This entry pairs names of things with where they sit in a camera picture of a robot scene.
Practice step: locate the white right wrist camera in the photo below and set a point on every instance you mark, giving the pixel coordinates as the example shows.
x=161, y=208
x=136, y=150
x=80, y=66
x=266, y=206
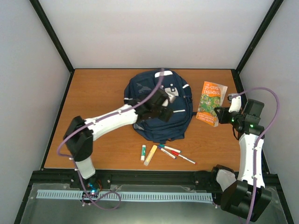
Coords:
x=235, y=101

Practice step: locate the purple-capped white marker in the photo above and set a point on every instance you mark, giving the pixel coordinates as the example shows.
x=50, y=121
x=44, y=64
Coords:
x=166, y=152

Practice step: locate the orange treehouse paperback book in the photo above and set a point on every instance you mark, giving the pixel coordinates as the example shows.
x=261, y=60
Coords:
x=212, y=96

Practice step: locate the green-capped white marker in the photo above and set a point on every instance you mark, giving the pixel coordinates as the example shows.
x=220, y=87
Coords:
x=170, y=148

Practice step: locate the light blue slotted cable duct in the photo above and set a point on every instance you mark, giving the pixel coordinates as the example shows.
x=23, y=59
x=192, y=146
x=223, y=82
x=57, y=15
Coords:
x=126, y=196

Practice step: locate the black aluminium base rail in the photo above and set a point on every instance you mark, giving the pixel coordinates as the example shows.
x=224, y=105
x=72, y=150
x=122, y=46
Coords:
x=198, y=180

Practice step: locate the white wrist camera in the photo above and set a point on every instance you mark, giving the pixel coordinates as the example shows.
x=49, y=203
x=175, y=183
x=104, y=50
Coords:
x=171, y=98
x=235, y=101

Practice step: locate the red-capped white pen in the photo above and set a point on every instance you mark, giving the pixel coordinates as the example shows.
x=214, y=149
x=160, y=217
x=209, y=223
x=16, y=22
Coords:
x=185, y=158

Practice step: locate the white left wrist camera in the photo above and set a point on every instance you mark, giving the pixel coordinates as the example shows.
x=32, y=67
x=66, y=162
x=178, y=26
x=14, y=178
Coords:
x=171, y=98

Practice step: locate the white green glue stick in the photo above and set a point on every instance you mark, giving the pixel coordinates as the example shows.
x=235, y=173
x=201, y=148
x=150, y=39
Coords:
x=143, y=153

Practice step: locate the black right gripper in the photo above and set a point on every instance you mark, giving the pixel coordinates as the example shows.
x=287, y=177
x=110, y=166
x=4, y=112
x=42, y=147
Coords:
x=222, y=117

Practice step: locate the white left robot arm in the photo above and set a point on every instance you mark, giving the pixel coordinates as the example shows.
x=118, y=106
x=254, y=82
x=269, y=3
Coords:
x=81, y=133

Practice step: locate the navy blue backpack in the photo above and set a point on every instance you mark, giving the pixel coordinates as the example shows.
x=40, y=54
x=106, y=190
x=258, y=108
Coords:
x=156, y=130

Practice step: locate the red-capped white marker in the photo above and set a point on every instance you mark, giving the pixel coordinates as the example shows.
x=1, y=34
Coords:
x=175, y=153

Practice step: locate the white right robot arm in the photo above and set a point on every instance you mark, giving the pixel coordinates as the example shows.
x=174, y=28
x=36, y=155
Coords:
x=243, y=195

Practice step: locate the yellow highlighter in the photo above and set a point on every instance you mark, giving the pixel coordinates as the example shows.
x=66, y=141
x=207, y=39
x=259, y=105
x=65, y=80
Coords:
x=150, y=155

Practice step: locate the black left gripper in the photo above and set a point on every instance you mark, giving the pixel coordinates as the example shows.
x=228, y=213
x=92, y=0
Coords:
x=168, y=115

